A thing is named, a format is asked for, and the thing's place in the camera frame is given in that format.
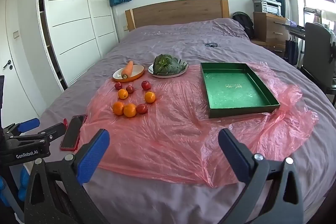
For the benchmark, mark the white door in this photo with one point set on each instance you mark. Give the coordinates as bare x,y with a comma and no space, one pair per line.
16,106

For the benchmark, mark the dark office chair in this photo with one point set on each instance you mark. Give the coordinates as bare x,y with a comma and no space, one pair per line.
319,57

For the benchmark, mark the small dark object on bed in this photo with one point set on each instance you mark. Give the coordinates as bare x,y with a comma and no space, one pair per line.
212,45

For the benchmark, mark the white printer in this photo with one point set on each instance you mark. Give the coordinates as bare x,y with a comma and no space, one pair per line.
267,6

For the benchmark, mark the orange rimmed plate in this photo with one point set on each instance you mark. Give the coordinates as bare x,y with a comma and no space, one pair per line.
138,71

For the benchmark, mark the red cased smartphone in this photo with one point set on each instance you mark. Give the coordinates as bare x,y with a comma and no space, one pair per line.
72,133

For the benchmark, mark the small red apple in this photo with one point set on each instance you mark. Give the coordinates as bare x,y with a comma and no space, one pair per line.
118,86
130,89

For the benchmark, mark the orange carrot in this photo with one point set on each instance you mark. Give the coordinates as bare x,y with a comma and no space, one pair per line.
127,71

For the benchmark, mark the green rectangular tray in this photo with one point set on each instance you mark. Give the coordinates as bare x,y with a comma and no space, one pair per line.
235,89

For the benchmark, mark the green leafy vegetable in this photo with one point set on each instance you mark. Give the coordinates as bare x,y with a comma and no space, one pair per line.
166,65

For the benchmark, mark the orange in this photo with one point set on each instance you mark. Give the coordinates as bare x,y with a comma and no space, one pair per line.
117,108
123,94
150,97
130,110

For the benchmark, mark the wooden headboard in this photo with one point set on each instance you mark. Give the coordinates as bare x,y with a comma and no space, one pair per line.
176,12

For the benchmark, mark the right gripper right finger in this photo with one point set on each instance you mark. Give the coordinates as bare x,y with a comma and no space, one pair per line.
283,204

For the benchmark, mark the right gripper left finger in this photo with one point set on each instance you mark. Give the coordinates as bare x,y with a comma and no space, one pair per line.
55,193

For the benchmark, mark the white sliding wardrobe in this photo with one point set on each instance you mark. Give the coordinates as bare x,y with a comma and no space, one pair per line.
80,33

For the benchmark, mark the dark blue tote bag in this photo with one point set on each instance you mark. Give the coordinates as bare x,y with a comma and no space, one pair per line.
291,51

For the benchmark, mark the left blue gloved hand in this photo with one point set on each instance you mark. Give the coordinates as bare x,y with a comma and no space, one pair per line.
14,180

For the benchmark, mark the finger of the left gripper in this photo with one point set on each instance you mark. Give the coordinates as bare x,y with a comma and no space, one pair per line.
19,128
50,133

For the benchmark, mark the black backpack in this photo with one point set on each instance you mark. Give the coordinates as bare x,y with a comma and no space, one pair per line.
246,22

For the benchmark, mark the desk with items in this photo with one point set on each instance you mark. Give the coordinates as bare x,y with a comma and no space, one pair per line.
294,29

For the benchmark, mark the silver patterned plate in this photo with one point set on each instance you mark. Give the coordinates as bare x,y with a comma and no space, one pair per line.
150,70

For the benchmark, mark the wooden drawer cabinet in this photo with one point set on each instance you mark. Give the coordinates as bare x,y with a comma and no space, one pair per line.
270,32

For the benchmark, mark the pink plastic sheet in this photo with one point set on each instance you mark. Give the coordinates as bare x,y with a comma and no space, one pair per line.
176,141

